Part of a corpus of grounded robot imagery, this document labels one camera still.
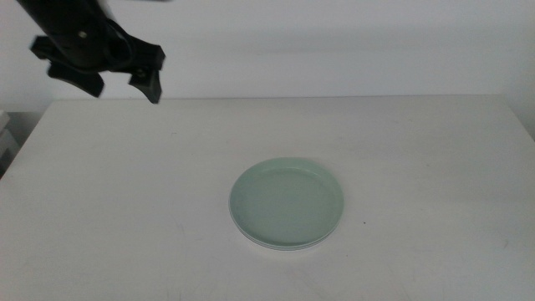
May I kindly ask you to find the pale green shallow bowl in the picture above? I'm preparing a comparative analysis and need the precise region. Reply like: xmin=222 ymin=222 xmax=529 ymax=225
xmin=228 ymin=156 xmax=345 ymax=247

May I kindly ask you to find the grey-blue shallow bowl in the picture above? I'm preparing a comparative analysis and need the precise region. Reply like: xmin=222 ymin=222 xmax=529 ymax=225
xmin=230 ymin=215 xmax=340 ymax=250

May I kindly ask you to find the white shallow bowl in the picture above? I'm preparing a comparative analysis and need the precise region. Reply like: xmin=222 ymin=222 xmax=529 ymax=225
xmin=231 ymin=217 xmax=338 ymax=253

